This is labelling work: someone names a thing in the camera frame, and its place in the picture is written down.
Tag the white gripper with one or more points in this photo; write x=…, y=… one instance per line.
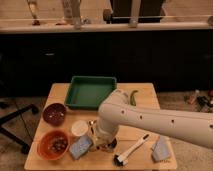
x=99, y=144

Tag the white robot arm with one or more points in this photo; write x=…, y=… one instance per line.
x=116, y=110

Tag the metal cup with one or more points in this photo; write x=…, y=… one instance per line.
x=112, y=146

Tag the white black dish brush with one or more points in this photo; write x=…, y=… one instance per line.
x=121, y=160

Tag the blue sponge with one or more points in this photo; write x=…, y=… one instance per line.
x=80, y=147

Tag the metal spoon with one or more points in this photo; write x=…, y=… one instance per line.
x=92, y=124

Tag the orange bowl with food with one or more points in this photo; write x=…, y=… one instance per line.
x=53, y=145

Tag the green pepper toy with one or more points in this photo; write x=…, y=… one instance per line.
x=132, y=97

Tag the green plastic tray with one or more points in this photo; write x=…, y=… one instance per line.
x=88, y=92

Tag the dark red bowl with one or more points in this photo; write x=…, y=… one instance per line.
x=54, y=114

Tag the grey blue cloth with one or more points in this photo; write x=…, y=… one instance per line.
x=160, y=150

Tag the black office chair base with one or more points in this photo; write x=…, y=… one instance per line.
x=14, y=127

